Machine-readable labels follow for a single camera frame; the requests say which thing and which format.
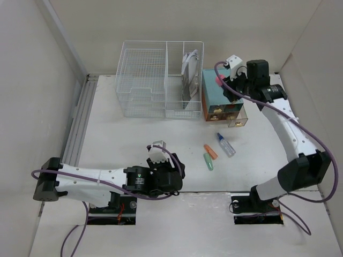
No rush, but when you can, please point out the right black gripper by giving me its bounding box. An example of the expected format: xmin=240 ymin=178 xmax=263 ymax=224
xmin=221 ymin=67 xmax=255 ymax=102

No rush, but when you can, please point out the pink capped marker tube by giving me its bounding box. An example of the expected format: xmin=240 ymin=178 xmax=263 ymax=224
xmin=215 ymin=74 xmax=226 ymax=87

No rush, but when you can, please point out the clear bottle blue cap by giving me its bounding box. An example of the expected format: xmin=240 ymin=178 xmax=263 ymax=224
xmin=217 ymin=133 xmax=236 ymax=157

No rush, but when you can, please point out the grey setup guide booklet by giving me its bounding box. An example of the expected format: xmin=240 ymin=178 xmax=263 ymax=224
xmin=181 ymin=49 xmax=199 ymax=109

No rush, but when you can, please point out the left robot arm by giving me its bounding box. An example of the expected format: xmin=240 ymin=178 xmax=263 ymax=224
xmin=31 ymin=153 xmax=185 ymax=213

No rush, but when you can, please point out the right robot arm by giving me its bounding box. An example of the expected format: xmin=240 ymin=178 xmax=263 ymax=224
xmin=218 ymin=55 xmax=331 ymax=211

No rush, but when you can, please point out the green translucent case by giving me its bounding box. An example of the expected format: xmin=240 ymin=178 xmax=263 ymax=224
xmin=203 ymin=153 xmax=214 ymax=171

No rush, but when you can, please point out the orange translucent case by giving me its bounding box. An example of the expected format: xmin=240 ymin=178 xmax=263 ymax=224
xmin=204 ymin=144 xmax=218 ymax=160

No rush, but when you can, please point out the teal orange drawer cabinet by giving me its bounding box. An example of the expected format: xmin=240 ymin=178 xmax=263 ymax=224
xmin=202 ymin=69 xmax=243 ymax=122

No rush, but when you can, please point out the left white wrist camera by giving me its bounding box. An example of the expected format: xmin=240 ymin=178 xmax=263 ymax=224
xmin=147 ymin=140 xmax=169 ymax=164

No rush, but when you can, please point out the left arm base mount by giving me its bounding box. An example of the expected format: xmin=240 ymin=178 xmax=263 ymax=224
xmin=87 ymin=195 xmax=137 ymax=225

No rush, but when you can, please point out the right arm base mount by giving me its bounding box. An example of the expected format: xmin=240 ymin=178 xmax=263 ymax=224
xmin=229 ymin=189 xmax=284 ymax=225

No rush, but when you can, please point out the white wire desk organizer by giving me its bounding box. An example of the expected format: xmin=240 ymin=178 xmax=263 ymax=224
xmin=115 ymin=41 xmax=204 ymax=119

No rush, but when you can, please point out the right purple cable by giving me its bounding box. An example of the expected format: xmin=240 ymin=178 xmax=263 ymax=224
xmin=214 ymin=61 xmax=339 ymax=237

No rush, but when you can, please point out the purple cable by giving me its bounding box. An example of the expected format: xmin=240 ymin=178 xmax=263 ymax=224
xmin=214 ymin=61 xmax=339 ymax=237
xmin=31 ymin=144 xmax=183 ymax=257

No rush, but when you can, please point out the aluminium rail frame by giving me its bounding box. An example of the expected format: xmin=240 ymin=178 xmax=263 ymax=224
xmin=60 ymin=74 xmax=99 ymax=167

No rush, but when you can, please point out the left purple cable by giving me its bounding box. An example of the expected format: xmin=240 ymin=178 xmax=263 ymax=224
xmin=31 ymin=144 xmax=183 ymax=257

